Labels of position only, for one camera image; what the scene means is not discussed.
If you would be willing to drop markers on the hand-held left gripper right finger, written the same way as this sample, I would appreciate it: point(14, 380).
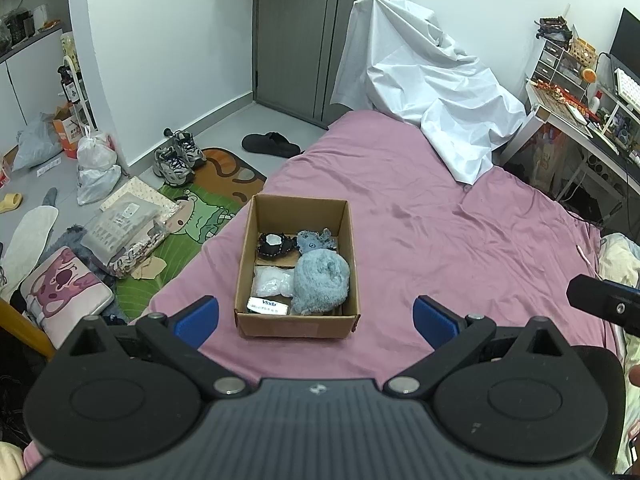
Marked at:
point(435, 322)

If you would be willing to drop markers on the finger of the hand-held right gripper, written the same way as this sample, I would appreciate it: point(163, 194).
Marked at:
point(600, 300)

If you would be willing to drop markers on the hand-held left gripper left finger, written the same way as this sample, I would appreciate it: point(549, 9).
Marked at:
point(197, 317)

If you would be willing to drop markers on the blue tissue pack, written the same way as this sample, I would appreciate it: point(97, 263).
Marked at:
point(267, 306)

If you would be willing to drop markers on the clear plastic bag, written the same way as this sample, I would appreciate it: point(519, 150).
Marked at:
point(270, 282)

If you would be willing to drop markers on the blue-grey plush toy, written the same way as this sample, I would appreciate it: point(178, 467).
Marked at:
point(320, 275)

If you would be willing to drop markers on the cream patterned blanket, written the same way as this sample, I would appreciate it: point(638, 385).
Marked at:
point(622, 260)

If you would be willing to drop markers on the brown paper scrap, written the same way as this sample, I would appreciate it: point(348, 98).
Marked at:
point(149, 267)

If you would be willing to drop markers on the floral fabric bundle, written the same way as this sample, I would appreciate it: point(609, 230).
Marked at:
point(140, 255)

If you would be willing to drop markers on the pink bed sheet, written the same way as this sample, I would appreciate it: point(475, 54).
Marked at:
point(425, 220)

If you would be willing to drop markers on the black studded fabric item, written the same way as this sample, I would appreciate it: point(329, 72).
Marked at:
point(272, 246)

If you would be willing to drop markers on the cartoon floor mat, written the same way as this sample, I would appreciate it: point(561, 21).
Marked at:
point(210, 205)

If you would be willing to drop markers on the clear plastic package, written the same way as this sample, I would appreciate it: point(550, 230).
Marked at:
point(120, 220)

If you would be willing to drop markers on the small blue plush toy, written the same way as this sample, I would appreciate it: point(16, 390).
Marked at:
point(312, 241)

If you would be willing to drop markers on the cream dotted fabric package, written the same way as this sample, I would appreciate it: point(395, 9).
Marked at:
point(140, 190)

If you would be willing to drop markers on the pink bear cushion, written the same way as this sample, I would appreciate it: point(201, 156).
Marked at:
point(60, 285)

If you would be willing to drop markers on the dark grey furry rug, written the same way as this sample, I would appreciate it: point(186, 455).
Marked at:
point(75, 237)

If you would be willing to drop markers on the printed paper bag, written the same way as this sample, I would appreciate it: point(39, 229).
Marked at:
point(547, 160)

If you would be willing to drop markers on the grey running sneaker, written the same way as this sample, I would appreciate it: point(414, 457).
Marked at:
point(190, 147)
point(172, 167)

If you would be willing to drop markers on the white desk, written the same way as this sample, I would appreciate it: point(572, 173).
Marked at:
point(575, 125)

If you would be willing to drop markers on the orange wooden board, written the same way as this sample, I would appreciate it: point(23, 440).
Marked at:
point(20, 325)

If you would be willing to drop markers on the white tied plastic bag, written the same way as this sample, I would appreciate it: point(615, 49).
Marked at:
point(97, 160)

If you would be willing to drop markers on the black slipper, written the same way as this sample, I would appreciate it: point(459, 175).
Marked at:
point(270, 142)

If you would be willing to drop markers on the white bottle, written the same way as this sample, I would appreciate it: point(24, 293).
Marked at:
point(595, 101)

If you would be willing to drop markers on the white keyboard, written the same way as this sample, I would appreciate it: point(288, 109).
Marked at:
point(627, 85)

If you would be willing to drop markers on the yellow slipper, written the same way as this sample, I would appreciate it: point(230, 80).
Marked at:
point(10, 203)

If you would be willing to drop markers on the orange ball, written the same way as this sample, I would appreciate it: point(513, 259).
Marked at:
point(588, 76)

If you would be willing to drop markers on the orange cardboard box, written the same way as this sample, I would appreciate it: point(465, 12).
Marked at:
point(67, 132)

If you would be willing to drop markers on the white cover sheet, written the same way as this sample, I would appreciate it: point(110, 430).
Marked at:
point(425, 85)

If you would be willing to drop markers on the grey plastic bag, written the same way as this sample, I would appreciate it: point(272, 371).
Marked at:
point(35, 140)

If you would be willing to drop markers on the small drawer organizer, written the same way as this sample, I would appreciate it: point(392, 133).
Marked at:
point(550, 62)

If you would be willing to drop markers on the woven basket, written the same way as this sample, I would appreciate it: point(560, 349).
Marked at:
point(584, 52)

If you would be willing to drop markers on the black monitor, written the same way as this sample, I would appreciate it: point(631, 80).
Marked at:
point(630, 40)

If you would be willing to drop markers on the white storage rack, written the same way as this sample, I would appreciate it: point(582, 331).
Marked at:
point(75, 85)

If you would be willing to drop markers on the white kitchen cabinet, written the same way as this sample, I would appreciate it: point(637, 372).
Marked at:
point(20, 85)

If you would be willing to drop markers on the grey door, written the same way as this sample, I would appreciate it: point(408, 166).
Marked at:
point(295, 35)

